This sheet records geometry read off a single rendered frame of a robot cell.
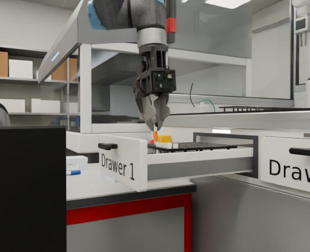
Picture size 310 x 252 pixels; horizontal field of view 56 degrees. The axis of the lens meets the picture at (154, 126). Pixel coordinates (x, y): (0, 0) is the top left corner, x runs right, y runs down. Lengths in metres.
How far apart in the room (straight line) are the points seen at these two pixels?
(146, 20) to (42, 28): 4.41
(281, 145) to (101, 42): 1.14
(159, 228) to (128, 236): 0.10
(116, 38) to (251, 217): 1.16
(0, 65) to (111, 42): 3.01
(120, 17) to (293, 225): 0.64
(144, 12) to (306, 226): 0.62
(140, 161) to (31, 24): 4.62
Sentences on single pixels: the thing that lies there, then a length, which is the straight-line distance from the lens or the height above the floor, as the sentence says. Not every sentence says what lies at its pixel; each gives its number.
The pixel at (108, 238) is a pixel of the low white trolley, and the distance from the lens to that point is 0.91.
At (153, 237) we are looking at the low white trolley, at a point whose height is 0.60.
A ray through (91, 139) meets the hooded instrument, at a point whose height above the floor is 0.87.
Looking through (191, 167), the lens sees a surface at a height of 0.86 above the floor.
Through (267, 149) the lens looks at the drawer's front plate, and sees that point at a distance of 0.76.
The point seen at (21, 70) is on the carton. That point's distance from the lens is 4.47.
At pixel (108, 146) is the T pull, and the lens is 0.70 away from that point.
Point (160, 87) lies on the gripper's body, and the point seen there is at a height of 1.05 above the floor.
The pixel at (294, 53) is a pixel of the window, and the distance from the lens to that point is 0.77.
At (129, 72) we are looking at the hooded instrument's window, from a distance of 1.66.
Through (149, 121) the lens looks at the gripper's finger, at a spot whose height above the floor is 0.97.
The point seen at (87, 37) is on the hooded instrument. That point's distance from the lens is 1.60.
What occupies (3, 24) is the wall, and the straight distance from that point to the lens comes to 5.09.
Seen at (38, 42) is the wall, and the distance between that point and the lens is 5.06.
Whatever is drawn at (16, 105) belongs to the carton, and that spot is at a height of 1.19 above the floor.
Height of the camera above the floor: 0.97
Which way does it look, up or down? 1 degrees down
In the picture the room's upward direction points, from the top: straight up
